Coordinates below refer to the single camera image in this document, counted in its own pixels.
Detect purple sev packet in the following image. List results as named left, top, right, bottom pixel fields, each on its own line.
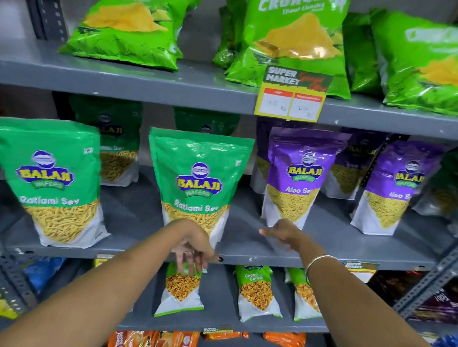
left=249, top=117, right=276, bottom=195
left=321, top=126, right=392, bottom=204
left=260, top=125, right=351, bottom=235
left=349, top=135, right=447, bottom=242

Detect person's right hand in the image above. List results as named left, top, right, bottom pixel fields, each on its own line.
left=257, top=217, right=316, bottom=256

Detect bright green chips packet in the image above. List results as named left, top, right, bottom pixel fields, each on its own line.
left=212, top=0, right=250, bottom=71
left=58, top=0, right=207, bottom=74
left=360, top=7, right=458, bottom=118
left=224, top=0, right=360, bottom=101
left=336, top=11, right=390, bottom=96

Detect yellow price tag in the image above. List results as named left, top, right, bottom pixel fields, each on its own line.
left=341, top=260, right=379, bottom=285
left=253, top=64, right=335, bottom=124
left=93, top=252, right=116, bottom=269
left=202, top=323, right=234, bottom=338

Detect dark purple snack packets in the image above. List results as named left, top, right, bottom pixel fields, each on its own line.
left=364, top=267, right=458, bottom=326

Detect grey metal shelving rack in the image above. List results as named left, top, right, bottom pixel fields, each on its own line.
left=0, top=0, right=458, bottom=347

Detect person's left forearm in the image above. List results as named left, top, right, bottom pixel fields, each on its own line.
left=0, top=203, right=193, bottom=347

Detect small green white snack packet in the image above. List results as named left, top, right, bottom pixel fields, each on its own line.
left=230, top=263, right=287, bottom=327
left=153, top=258, right=209, bottom=322
left=281, top=267, right=327, bottom=324

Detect silver bangle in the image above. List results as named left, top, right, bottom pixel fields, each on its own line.
left=303, top=252, right=341, bottom=290

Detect person's left hand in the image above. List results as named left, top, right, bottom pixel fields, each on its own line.
left=165, top=217, right=225, bottom=278

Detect person's right forearm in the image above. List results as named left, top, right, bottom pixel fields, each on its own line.
left=294, top=244, right=458, bottom=347

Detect large green sev packet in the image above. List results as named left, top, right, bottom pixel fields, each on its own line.
left=408, top=142, right=458, bottom=239
left=61, top=93, right=146, bottom=190
left=171, top=107, right=242, bottom=137
left=0, top=114, right=121, bottom=253
left=138, top=127, right=256, bottom=259

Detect blue snack packet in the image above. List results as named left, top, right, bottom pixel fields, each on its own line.
left=418, top=330, right=458, bottom=347
left=21, top=253, right=66, bottom=298

